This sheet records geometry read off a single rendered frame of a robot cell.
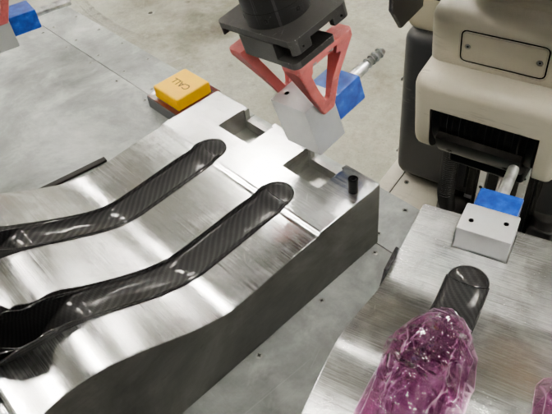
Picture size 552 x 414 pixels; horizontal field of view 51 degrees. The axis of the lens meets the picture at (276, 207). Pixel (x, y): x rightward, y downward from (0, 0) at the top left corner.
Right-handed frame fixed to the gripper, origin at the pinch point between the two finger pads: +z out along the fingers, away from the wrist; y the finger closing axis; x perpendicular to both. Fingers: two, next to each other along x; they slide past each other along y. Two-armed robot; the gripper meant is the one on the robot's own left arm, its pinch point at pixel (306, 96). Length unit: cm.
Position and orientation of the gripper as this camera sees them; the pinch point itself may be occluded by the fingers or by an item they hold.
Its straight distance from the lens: 56.0
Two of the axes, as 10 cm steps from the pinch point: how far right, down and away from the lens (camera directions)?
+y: 6.4, 3.8, -6.6
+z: 3.0, 6.6, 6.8
